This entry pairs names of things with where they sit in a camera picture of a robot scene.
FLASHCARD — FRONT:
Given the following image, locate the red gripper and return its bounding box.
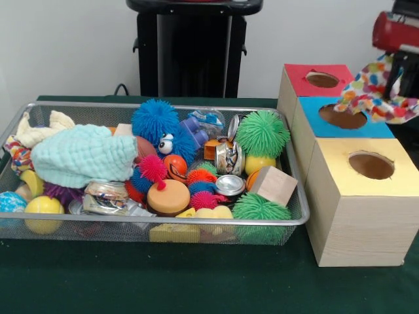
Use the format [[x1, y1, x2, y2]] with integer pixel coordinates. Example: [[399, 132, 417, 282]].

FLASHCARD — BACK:
[[372, 11, 419, 99]]

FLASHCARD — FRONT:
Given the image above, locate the white cloth with colourful spots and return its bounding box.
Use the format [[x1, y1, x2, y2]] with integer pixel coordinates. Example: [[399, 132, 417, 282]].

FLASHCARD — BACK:
[[3, 135, 35, 174], [333, 54, 419, 125]]

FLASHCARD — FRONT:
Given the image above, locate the mint green waffle cloth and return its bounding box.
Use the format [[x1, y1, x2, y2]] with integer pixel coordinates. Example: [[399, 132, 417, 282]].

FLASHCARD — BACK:
[[31, 124, 139, 189]]

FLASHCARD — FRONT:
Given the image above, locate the wooden box with three holes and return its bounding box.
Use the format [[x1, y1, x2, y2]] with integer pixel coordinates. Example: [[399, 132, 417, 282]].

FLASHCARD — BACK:
[[276, 63, 419, 268]]

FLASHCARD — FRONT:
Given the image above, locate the shallow metal mesh bin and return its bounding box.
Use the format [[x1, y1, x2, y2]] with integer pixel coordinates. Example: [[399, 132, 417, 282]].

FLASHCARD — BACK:
[[0, 101, 310, 246]]

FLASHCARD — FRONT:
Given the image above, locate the green spiky rubber ball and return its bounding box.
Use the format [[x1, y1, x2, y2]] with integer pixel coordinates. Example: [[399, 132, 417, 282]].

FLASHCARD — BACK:
[[232, 192, 293, 245], [235, 110, 291, 158]]

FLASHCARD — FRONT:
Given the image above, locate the plain wooden cube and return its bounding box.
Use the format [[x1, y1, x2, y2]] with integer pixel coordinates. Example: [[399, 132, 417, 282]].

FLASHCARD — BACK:
[[251, 166, 299, 207]]

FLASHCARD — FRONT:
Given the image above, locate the blue spiky toy with eyes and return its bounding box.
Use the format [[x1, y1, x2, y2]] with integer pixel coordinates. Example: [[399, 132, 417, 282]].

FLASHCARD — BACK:
[[130, 98, 199, 166]]

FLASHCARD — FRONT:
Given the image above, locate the dark green table cloth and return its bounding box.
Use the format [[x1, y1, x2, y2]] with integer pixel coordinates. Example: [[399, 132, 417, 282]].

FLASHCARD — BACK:
[[0, 94, 419, 314]]

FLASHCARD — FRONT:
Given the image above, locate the purple spiky rubber ball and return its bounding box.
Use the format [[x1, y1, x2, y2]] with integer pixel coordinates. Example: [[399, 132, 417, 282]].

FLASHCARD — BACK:
[[43, 181, 84, 207]]

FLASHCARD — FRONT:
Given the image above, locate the cream waffle cloth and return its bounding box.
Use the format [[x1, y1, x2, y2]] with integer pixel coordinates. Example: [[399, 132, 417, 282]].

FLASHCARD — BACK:
[[14, 110, 76, 148]]

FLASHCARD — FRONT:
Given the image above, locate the yellow foam ball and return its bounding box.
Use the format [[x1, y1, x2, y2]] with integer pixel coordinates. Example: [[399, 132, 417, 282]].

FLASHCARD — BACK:
[[24, 195, 65, 236]]

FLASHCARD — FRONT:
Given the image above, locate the light blue patterned ball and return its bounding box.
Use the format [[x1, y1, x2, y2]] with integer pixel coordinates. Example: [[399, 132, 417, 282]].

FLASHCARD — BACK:
[[0, 191, 28, 226]]

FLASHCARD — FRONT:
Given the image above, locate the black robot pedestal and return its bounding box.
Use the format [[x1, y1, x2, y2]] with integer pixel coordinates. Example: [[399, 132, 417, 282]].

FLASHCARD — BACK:
[[126, 0, 264, 99]]

